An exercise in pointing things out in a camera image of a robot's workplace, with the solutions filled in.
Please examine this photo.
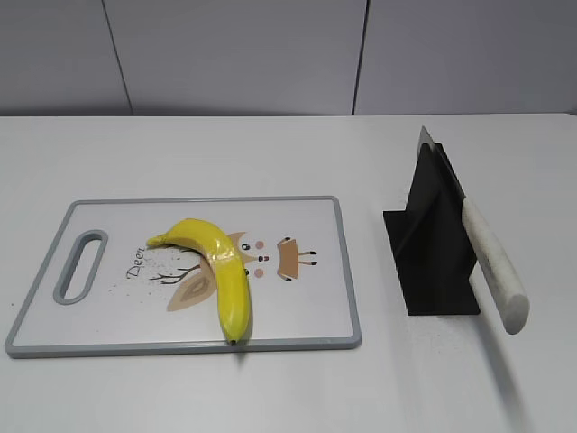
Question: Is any white-handled cleaver knife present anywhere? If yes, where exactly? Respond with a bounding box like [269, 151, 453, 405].
[418, 127, 530, 335]

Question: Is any yellow plastic banana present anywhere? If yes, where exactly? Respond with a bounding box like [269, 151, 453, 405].
[146, 218, 252, 345]

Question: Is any black knife stand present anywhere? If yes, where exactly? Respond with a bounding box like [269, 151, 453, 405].
[383, 143, 480, 316]

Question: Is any white grey-rimmed cutting board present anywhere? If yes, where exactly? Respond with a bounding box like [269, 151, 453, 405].
[5, 196, 361, 358]

